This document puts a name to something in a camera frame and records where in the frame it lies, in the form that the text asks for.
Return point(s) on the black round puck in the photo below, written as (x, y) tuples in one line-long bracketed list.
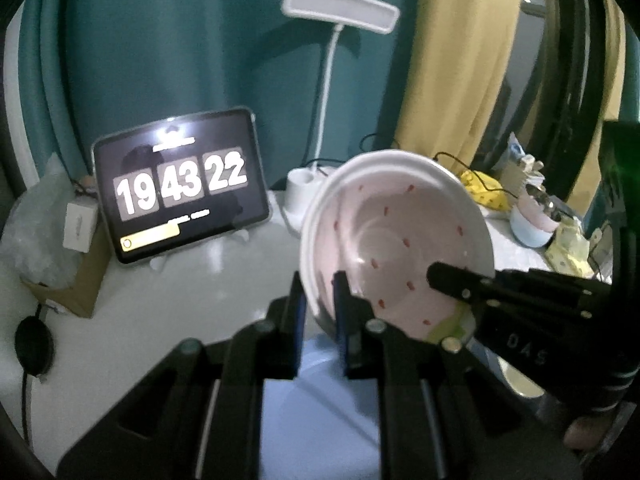
[(34, 345)]

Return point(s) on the yellow patterned pouch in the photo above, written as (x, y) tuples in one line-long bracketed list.
[(485, 192)]

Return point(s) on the clear plastic bag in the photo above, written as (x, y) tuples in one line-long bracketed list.
[(35, 225)]

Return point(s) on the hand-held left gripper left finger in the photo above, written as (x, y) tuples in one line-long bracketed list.
[(299, 330)]

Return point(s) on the pale pink small bowl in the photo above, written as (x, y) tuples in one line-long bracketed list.
[(537, 217)]

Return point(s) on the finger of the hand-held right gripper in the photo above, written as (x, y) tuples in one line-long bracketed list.
[(455, 280)]

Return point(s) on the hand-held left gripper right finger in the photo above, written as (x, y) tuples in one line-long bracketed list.
[(342, 330)]

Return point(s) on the white desk lamp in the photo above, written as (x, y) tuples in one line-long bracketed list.
[(340, 7)]

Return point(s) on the tablet with clock display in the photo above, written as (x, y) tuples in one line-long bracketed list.
[(180, 185)]

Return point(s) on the teal curtain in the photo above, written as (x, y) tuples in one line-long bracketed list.
[(175, 35)]

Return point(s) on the wide blue plate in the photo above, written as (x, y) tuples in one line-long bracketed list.
[(320, 410)]

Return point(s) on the cream plate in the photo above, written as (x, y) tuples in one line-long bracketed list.
[(520, 382)]

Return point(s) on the pink speckled bowl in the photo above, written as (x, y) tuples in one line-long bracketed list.
[(390, 220)]

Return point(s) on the yellow curtain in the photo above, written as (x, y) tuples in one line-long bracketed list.
[(460, 60), (612, 85)]

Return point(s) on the yellow tissue pack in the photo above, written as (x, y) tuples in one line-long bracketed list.
[(570, 250)]

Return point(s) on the person's right hand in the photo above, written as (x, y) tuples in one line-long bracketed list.
[(592, 427)]

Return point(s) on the dark glass window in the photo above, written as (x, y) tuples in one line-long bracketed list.
[(525, 85)]

